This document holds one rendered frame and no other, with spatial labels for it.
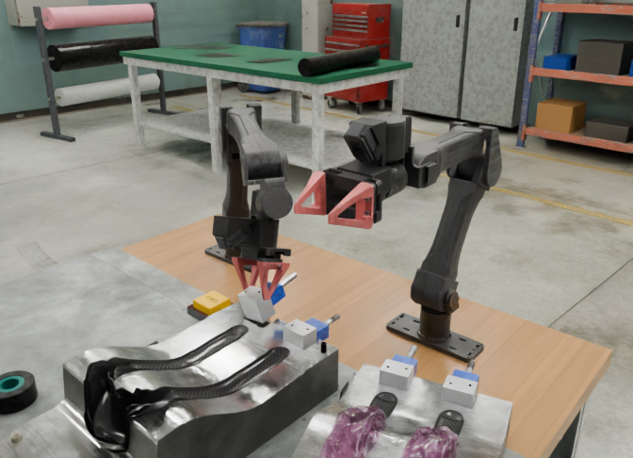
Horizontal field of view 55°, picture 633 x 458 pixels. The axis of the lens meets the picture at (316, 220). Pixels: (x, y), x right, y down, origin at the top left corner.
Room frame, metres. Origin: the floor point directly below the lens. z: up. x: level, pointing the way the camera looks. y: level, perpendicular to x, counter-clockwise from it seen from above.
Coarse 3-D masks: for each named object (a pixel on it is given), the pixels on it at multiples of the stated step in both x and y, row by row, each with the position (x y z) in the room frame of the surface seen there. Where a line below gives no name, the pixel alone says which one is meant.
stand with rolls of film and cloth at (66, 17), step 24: (48, 24) 6.07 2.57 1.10; (72, 24) 6.19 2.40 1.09; (96, 24) 6.45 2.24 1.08; (120, 24) 6.73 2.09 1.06; (48, 48) 6.11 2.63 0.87; (72, 48) 6.15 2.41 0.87; (96, 48) 6.37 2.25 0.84; (120, 48) 6.60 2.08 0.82; (144, 48) 6.87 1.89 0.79; (48, 72) 5.98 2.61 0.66; (48, 96) 5.98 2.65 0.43; (72, 96) 6.09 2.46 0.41; (96, 96) 6.34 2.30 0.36
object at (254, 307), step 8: (288, 280) 1.07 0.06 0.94; (248, 288) 1.03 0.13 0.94; (256, 288) 1.02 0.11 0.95; (280, 288) 1.03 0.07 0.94; (240, 296) 1.01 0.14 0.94; (248, 296) 1.00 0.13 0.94; (256, 296) 0.99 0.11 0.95; (272, 296) 1.02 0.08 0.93; (280, 296) 1.03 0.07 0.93; (248, 304) 1.00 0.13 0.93; (256, 304) 0.98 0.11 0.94; (264, 304) 0.99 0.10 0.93; (272, 304) 1.01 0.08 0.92; (248, 312) 1.00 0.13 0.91; (256, 312) 0.99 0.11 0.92; (264, 312) 0.99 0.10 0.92; (272, 312) 1.00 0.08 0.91; (256, 320) 0.99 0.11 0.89; (264, 320) 0.98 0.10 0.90
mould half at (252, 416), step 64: (64, 384) 0.80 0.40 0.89; (128, 384) 0.74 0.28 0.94; (192, 384) 0.79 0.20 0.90; (256, 384) 0.81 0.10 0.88; (320, 384) 0.87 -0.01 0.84; (0, 448) 0.69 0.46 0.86; (64, 448) 0.69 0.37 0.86; (128, 448) 0.67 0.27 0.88; (192, 448) 0.67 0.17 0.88; (256, 448) 0.76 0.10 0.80
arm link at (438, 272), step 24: (456, 168) 1.15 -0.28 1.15; (480, 168) 1.12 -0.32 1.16; (456, 192) 1.13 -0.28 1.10; (480, 192) 1.13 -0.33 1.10; (456, 216) 1.10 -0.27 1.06; (456, 240) 1.08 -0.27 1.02; (432, 264) 1.07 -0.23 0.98; (456, 264) 1.08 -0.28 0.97; (432, 288) 1.04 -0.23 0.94; (456, 288) 1.07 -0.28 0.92
